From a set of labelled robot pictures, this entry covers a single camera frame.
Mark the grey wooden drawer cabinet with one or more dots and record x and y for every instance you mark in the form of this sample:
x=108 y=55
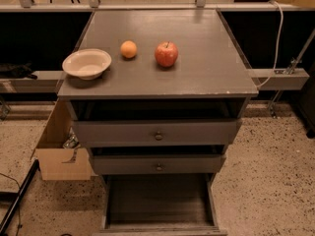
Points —
x=207 y=82

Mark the grey top drawer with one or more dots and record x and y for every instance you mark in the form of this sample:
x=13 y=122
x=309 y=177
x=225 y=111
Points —
x=104 y=134

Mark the grey middle drawer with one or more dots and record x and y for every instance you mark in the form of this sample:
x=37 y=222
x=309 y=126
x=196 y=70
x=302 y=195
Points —
x=157 y=164

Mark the grey open bottom drawer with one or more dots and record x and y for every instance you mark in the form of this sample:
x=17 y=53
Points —
x=159 y=205

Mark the red apple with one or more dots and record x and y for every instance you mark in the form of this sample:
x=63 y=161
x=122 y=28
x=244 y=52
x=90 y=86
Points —
x=166 y=54

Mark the orange fruit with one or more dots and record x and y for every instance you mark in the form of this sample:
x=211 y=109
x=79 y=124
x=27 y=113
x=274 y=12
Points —
x=128 y=49

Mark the white bowl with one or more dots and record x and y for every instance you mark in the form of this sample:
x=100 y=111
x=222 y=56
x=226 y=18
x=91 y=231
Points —
x=86 y=64

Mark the cardboard box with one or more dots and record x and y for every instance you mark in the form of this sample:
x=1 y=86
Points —
x=59 y=157

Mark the black object on ledge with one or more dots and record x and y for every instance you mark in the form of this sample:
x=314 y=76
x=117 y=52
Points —
x=16 y=71

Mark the black bar on floor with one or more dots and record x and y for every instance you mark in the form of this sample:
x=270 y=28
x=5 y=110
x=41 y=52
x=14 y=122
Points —
x=13 y=199

